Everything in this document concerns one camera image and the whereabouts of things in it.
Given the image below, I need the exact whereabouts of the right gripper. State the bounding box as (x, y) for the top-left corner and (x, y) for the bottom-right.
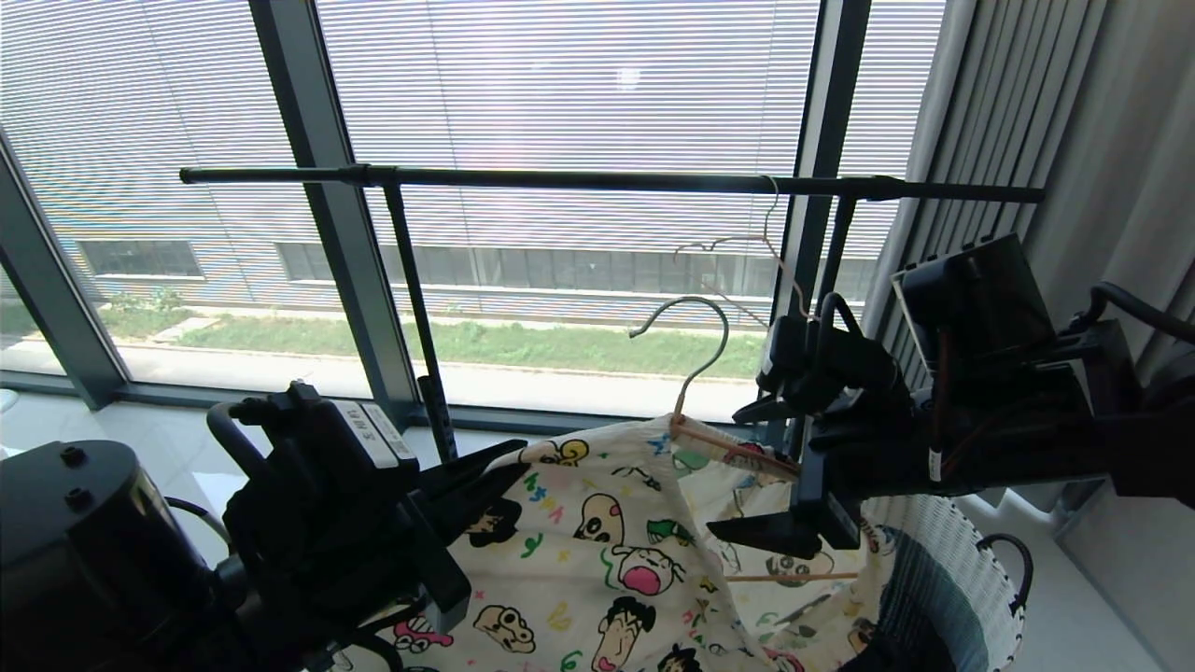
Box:
(707, 387), (935, 559)

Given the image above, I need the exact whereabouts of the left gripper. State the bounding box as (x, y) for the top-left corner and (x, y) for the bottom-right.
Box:
(224, 467), (472, 654)

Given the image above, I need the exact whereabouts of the pink clothes hanger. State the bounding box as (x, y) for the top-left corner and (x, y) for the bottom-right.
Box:
(628, 297), (862, 586)
(674, 175), (813, 328)

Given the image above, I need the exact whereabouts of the cream printed garment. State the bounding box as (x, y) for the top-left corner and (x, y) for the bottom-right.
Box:
(359, 415), (893, 672)

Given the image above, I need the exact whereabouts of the white laundry basket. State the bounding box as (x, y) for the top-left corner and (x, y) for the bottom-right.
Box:
(840, 493), (1035, 672)

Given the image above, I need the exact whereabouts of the black clothes rack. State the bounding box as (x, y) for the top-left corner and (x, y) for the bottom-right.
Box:
(179, 165), (1045, 465)

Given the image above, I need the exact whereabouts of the window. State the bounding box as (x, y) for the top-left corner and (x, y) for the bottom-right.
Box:
(0, 0), (944, 435)

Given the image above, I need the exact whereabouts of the beige curtain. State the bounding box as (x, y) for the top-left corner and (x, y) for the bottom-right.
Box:
(859, 0), (1195, 524)

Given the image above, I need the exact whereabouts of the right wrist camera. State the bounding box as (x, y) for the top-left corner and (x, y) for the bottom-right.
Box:
(756, 313), (902, 421)

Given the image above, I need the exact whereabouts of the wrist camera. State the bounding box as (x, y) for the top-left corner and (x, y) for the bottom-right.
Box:
(229, 381), (418, 496)
(756, 313), (902, 421)

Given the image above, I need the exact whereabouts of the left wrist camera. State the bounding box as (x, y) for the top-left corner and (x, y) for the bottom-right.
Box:
(229, 381), (418, 496)

